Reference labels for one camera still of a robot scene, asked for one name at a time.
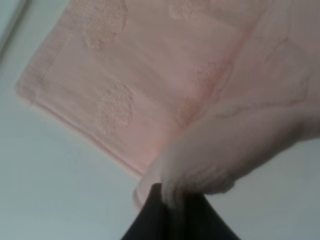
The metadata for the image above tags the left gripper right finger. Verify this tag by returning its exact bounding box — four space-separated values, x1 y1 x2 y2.
172 194 239 240

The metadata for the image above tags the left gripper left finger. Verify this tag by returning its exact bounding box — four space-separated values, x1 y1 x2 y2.
119 183 173 240

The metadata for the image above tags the pink towel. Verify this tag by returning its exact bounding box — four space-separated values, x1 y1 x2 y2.
15 0 320 207

